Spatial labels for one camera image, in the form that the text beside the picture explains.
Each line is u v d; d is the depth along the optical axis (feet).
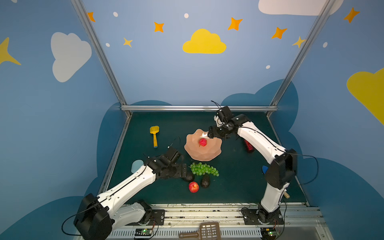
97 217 1.25
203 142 3.23
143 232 2.31
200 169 2.82
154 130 3.55
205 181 2.69
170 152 2.08
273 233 2.32
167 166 1.98
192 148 3.29
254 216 2.49
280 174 1.55
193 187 2.63
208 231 2.35
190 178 2.74
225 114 2.22
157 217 2.41
